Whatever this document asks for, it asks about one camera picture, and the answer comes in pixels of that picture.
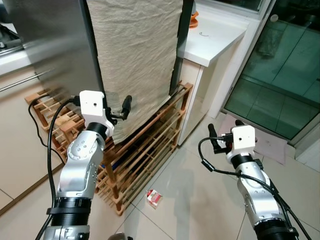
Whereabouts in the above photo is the beige linen cloth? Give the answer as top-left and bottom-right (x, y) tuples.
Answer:
(86, 0), (184, 145)

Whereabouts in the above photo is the white framed glass door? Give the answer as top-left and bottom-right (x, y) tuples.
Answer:
(207, 0), (320, 151)

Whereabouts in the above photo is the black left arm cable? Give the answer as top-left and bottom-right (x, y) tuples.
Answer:
(35, 97), (82, 240)

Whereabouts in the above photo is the orange bowl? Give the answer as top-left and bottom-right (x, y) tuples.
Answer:
(188, 11), (200, 29)

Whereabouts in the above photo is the black gas stove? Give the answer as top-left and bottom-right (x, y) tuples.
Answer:
(0, 20), (23, 56)

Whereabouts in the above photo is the stainless steel fridge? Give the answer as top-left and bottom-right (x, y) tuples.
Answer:
(2, 0), (103, 98)

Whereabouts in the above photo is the grey robot leg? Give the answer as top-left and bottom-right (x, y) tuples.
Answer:
(107, 232), (133, 240)

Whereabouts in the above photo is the pink floor mat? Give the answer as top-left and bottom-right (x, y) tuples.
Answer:
(217, 114), (289, 166)

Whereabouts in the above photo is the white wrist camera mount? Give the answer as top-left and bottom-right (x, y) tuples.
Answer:
(79, 90), (115, 136)
(226, 125), (257, 161)

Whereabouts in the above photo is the small red white carton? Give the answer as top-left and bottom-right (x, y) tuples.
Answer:
(146, 189), (164, 209)

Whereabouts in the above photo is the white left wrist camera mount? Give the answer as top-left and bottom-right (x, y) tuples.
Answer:
(79, 90), (115, 136)

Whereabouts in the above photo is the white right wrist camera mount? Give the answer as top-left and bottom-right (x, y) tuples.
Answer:
(226, 125), (257, 161)

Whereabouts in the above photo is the wooden slatted rack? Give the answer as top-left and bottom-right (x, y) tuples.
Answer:
(24, 81), (194, 217)

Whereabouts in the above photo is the black power cord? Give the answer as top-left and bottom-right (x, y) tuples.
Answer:
(27, 96), (67, 163)

